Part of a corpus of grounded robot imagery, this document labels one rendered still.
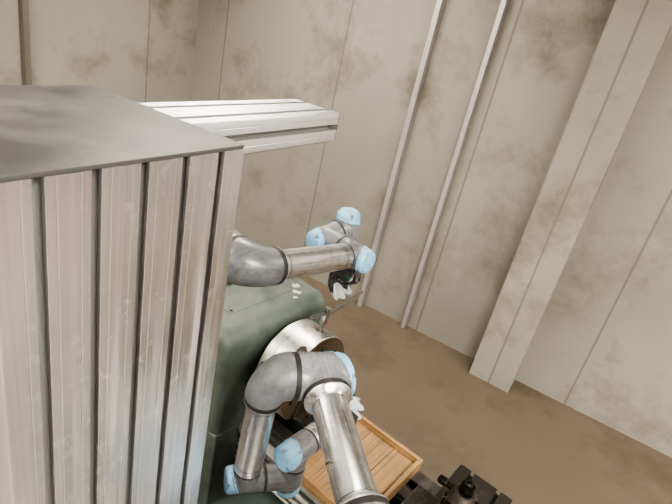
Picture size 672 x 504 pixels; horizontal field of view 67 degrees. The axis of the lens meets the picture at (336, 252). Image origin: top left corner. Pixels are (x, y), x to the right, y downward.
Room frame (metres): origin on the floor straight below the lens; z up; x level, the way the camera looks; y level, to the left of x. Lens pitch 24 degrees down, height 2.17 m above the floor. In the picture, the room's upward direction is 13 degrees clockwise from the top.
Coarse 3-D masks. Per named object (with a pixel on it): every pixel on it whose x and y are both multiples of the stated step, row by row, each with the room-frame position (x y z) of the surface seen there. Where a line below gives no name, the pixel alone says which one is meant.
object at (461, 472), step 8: (456, 472) 1.21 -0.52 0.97; (464, 472) 1.22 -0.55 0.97; (456, 480) 1.18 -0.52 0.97; (472, 480) 1.19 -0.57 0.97; (480, 480) 1.20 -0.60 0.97; (440, 488) 1.14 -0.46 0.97; (448, 488) 1.14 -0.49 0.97; (480, 488) 1.17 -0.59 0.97; (488, 488) 1.18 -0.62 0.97; (440, 496) 1.11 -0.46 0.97; (480, 496) 1.14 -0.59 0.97; (488, 496) 1.15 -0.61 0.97; (496, 496) 1.17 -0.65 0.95; (504, 496) 1.16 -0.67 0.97
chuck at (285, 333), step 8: (304, 320) 1.46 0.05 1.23; (288, 328) 1.39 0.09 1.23; (296, 328) 1.40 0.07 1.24; (280, 336) 1.36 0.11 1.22; (288, 336) 1.36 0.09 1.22; (272, 344) 1.34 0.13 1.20; (280, 344) 1.33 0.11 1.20; (264, 352) 1.32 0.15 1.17; (272, 352) 1.32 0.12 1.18; (264, 360) 1.31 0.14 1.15; (256, 368) 1.30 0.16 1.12
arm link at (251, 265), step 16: (240, 240) 1.08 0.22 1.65; (352, 240) 1.38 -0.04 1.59; (240, 256) 1.04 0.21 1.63; (256, 256) 1.05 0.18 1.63; (272, 256) 1.08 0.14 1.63; (288, 256) 1.12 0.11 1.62; (304, 256) 1.16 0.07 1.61; (320, 256) 1.20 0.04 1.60; (336, 256) 1.25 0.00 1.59; (352, 256) 1.30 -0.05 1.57; (368, 256) 1.32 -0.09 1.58; (240, 272) 1.03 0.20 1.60; (256, 272) 1.04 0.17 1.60; (272, 272) 1.06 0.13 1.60; (288, 272) 1.09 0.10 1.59; (304, 272) 1.15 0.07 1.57; (320, 272) 1.21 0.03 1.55
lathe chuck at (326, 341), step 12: (312, 324) 1.45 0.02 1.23; (300, 336) 1.36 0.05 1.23; (312, 336) 1.37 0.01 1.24; (324, 336) 1.39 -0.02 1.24; (336, 336) 1.43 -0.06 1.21; (288, 348) 1.32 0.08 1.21; (300, 348) 1.32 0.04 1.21; (312, 348) 1.32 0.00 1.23; (324, 348) 1.38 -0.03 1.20; (336, 348) 1.44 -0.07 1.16; (288, 408) 1.27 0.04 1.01
